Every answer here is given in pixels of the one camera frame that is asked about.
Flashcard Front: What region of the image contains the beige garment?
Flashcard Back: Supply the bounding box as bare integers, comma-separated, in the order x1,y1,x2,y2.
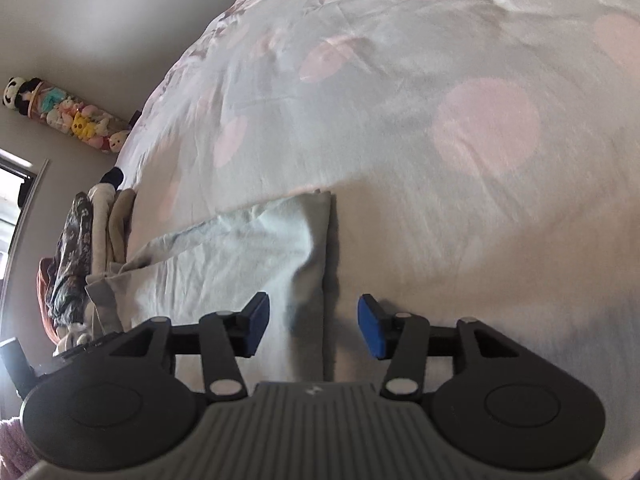
90,184,137,273

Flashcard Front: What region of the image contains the salmon pink cloth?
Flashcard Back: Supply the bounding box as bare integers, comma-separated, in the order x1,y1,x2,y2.
34,257,58,343

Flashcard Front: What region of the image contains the dark floral garment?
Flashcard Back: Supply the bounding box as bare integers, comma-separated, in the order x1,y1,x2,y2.
44,192,97,330

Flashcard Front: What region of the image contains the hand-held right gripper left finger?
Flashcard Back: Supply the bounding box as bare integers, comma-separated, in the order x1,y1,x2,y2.
107,291,272,402

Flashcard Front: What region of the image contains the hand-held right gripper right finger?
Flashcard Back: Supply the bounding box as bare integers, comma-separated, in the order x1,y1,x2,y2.
357,293,521,402

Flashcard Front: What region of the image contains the bed with pink-dotted sheet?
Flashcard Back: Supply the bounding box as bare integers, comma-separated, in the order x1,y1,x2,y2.
114,0,640,480

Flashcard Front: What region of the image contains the light-coloured garment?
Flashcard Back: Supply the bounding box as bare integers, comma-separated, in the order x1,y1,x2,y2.
85,190,334,386

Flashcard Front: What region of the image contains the pink fuzzy clothing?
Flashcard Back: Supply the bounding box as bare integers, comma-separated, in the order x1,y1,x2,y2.
0,414,38,480

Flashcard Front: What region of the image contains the hanging row of plush toys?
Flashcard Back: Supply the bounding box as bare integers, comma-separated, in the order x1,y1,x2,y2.
2,76,132,154

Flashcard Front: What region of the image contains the window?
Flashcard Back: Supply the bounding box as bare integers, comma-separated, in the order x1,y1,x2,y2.
0,147,52,321

